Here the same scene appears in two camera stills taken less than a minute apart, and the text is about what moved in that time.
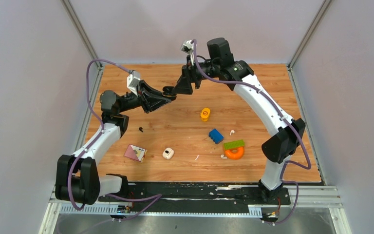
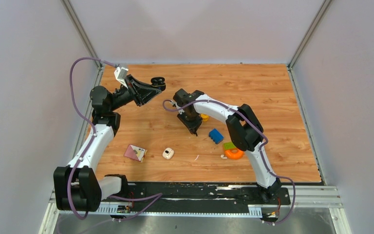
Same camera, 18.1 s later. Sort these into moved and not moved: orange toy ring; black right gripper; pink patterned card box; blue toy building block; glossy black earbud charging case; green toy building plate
Moved: black right gripper; glossy black earbud charging case
Not moved: orange toy ring; green toy building plate; pink patterned card box; blue toy building block
